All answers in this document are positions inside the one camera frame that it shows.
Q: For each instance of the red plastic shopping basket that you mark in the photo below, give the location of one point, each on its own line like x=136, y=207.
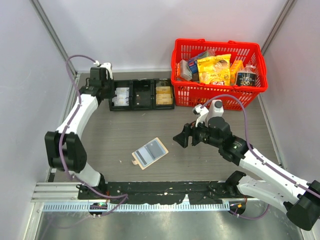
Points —
x=192, y=93

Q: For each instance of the black credit card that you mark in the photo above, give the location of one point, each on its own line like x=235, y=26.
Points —
x=155, y=149

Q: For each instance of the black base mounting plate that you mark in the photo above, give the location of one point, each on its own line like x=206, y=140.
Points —
x=172, y=192

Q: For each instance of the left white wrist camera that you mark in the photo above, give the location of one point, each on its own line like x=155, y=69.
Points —
x=107, y=66

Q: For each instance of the grey boxed item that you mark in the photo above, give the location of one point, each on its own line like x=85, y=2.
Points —
x=183, y=71

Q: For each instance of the gold cards stack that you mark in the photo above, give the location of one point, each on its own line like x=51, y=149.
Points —
x=163, y=95

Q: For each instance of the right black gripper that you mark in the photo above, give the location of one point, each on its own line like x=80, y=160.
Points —
x=182, y=138

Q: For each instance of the black three-compartment card tray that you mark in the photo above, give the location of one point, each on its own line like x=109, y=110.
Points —
x=149, y=84

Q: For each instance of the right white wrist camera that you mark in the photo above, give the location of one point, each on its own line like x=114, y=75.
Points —
x=201, y=113

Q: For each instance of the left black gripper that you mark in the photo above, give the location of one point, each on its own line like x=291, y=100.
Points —
x=112, y=82

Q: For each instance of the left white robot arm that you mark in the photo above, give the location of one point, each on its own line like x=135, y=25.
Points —
x=64, y=148

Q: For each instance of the white slotted cable duct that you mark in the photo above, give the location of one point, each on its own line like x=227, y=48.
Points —
x=83, y=206

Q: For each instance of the orange snack box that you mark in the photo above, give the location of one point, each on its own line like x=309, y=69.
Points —
x=236, y=66

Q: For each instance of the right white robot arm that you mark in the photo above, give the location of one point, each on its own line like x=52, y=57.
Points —
x=296, y=197

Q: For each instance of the yellow snack bag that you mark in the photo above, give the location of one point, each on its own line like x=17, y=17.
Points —
x=214, y=70

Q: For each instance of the beige leather card holder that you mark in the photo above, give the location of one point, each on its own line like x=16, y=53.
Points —
x=149, y=153

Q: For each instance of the black card in tray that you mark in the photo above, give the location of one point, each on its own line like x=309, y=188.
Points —
x=141, y=98

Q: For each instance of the white cards stack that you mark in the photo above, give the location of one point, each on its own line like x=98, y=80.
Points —
x=122, y=92

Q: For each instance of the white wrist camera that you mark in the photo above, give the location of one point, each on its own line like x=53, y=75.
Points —
x=201, y=113
x=107, y=66

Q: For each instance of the white plastic bottle black cap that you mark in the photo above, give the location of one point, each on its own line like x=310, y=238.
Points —
x=216, y=109

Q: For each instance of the blue snack packet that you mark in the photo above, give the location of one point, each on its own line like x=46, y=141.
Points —
x=192, y=62

